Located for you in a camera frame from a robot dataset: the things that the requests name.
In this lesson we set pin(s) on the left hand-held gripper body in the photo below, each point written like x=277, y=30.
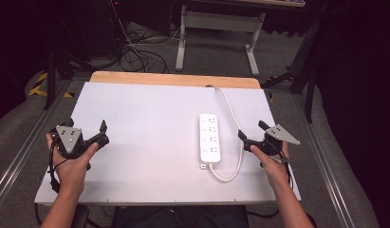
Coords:
x=68, y=139

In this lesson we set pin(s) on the black metal stand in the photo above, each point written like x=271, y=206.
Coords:
x=52, y=76
x=305, y=72

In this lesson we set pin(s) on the yellow black floor tape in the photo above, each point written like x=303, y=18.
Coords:
x=40, y=88

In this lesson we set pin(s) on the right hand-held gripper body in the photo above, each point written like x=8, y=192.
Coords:
x=274, y=139

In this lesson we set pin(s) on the person's right hand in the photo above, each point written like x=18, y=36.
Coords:
x=273, y=167

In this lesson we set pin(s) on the person's left hand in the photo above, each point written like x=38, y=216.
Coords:
x=72, y=171

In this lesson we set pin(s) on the white board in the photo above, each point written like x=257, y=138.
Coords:
x=145, y=142

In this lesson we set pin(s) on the white power strip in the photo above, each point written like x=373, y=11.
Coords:
x=210, y=139

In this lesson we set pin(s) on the white metal desk frame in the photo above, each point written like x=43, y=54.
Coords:
x=214, y=20

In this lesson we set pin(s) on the person's dark trousers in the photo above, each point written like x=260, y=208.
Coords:
x=180, y=218

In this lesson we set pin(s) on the aluminium floor rail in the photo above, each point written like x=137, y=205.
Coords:
x=322, y=164
x=22, y=158

